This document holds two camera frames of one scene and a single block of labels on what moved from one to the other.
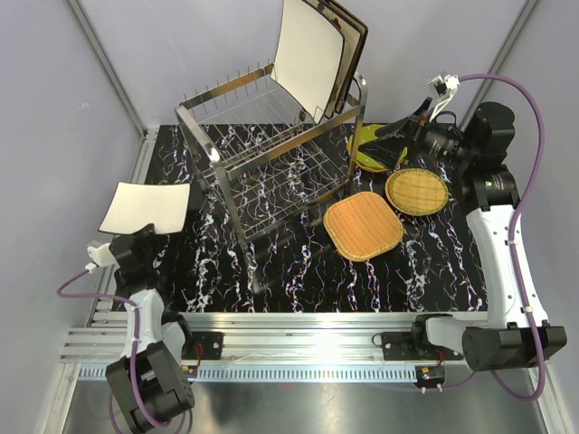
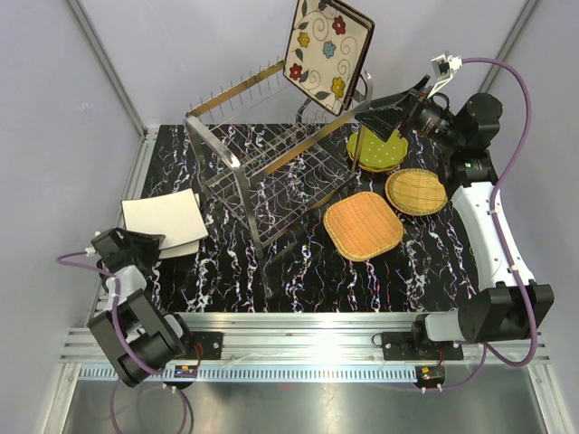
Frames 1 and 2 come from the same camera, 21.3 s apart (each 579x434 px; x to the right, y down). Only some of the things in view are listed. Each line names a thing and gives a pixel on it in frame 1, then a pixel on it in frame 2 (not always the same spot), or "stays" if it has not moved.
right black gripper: (387, 151) → (405, 108)
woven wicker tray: (361, 225) stays
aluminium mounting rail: (266, 346) stays
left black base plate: (212, 345) stays
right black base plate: (414, 346) stays
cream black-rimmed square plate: (134, 205) → (182, 250)
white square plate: (308, 56) → (174, 215)
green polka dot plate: (367, 135) stays
